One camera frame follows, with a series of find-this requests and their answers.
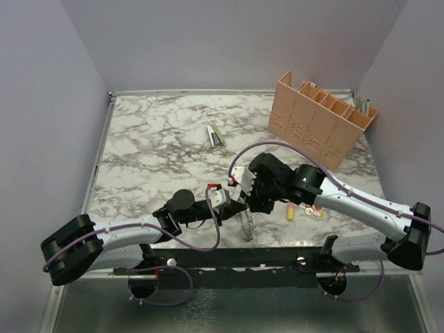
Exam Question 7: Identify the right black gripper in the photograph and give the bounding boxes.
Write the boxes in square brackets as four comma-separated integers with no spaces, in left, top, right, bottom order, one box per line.
[239,176,284,214]

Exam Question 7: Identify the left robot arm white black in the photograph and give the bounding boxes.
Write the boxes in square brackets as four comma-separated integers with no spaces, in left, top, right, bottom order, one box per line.
[40,186,247,286]

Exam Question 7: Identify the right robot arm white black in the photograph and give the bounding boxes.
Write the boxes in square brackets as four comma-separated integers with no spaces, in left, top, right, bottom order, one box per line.
[247,153,431,271]

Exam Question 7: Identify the yellow pink marker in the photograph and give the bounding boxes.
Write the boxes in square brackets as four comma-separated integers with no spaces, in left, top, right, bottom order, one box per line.
[286,202,296,221]

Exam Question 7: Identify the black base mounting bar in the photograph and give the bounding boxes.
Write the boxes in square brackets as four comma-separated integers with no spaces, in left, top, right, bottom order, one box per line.
[114,246,359,289]

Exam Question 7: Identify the beige stapler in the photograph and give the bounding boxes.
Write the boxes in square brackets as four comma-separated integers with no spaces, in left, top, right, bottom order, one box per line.
[207,125,225,147]

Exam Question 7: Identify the peach compartment organizer box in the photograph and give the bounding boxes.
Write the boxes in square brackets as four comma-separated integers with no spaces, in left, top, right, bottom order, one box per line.
[268,71,379,171]

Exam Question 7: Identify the pens behind organizer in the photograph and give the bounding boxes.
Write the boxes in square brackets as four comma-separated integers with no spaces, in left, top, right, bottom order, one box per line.
[354,96,370,117]

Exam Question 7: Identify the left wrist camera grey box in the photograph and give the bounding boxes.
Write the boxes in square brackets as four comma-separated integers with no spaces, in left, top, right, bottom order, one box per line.
[208,187,231,210]

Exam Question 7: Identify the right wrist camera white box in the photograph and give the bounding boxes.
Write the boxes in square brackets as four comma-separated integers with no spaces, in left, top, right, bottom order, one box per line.
[227,166,257,196]

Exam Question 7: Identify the aluminium table frame rail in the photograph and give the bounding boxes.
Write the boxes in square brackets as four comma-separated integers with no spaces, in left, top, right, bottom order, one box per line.
[80,92,117,214]

